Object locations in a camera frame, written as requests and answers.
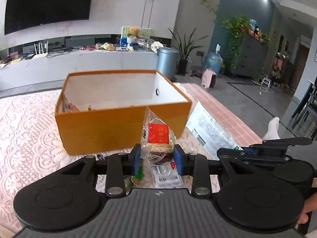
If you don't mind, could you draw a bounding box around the black dining chair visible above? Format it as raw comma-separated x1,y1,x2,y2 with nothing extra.
292,79,317,139

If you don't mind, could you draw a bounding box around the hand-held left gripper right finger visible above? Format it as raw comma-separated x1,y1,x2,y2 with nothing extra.
173,145,251,197

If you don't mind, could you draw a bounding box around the pink checked mat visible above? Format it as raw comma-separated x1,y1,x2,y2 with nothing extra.
181,83,263,144

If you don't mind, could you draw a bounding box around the orange cardboard box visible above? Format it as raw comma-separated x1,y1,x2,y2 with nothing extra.
54,69,193,155

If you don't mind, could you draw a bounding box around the black wall television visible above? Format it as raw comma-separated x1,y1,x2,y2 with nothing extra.
4,0,95,36

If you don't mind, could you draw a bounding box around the pink space heater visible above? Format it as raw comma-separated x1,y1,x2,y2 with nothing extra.
201,68,218,89

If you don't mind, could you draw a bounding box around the pile of snacks on console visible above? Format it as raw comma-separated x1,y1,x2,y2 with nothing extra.
95,42,117,51

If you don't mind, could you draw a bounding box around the green picture board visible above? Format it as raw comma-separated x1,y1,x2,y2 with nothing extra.
121,26,151,47

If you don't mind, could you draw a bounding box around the tall leafy potted plant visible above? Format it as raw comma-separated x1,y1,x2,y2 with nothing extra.
168,25,210,76

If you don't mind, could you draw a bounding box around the white step stool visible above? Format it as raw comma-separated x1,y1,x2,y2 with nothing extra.
258,74,272,93

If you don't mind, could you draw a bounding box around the clear cake red label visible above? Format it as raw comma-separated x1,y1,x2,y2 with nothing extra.
139,106,178,165

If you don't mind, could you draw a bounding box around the blue water jug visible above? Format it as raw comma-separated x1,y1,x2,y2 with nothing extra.
205,44,224,75

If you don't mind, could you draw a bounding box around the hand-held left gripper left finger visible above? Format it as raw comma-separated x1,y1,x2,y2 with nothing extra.
61,144,142,197

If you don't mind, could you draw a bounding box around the person's right hand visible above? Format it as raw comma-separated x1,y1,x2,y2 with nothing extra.
297,195,317,226

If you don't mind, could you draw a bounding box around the green ivy plant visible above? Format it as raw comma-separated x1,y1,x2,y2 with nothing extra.
221,16,251,75

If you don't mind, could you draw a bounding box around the person's white sock foot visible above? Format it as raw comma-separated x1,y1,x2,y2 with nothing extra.
262,116,282,140

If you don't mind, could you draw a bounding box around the white router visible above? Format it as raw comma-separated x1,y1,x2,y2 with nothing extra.
32,40,50,59

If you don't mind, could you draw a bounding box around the white barcode snack packet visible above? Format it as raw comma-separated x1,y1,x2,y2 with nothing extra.
150,162,184,189

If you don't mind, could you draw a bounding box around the green snack packet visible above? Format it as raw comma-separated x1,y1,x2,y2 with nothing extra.
123,163,145,196

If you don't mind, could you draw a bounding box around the white marble television console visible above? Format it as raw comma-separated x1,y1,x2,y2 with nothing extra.
0,45,159,92

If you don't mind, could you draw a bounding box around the grey metal trash can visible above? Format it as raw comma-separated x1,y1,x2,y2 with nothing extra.
157,47,179,79

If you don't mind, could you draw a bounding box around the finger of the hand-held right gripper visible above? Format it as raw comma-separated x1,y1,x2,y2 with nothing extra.
216,147,291,164
249,137,313,155

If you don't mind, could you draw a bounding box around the grey drawer cabinet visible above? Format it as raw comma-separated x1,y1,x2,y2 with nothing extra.
231,33,270,78

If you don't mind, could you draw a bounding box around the long white snack bag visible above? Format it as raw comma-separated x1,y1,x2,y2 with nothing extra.
186,101,244,159

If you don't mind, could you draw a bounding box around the large red snack bag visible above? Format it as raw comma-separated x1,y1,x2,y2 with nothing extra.
62,95,80,112

